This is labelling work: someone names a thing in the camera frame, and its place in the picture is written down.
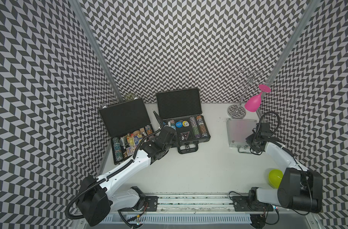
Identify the silver aluminium poker case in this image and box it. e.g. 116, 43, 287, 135
226, 119, 258, 154

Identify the black poker case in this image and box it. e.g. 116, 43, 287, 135
98, 98, 157, 166
156, 88, 211, 154

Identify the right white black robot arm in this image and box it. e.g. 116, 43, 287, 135
245, 111, 323, 216

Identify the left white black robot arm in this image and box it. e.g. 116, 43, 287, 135
64, 113, 176, 227

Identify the blue small blind button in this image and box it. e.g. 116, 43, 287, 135
175, 121, 183, 128

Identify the triangular all in marker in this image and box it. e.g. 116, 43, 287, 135
181, 131, 192, 141

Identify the yellow white dealer chip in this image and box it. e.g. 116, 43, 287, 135
182, 121, 190, 127

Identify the pink plastic wine glass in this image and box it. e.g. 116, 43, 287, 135
244, 85, 271, 112

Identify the yellow-green plastic ball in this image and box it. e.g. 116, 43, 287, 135
268, 169, 283, 189

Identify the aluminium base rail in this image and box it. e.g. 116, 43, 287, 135
76, 193, 317, 215

